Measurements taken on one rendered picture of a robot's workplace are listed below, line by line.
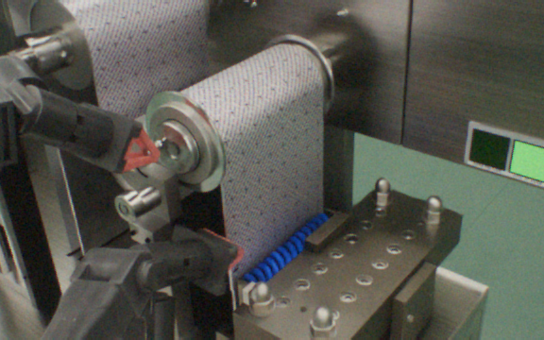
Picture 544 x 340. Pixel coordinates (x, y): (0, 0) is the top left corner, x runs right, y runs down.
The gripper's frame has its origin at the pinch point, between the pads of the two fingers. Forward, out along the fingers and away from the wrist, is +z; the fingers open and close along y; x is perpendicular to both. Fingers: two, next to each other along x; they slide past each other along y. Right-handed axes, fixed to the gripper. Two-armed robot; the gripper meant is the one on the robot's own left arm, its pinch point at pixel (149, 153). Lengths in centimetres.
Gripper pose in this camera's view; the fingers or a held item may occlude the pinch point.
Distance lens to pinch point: 87.7
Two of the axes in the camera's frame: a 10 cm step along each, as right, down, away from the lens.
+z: 5.5, 2.2, 8.1
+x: 3.6, -9.3, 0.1
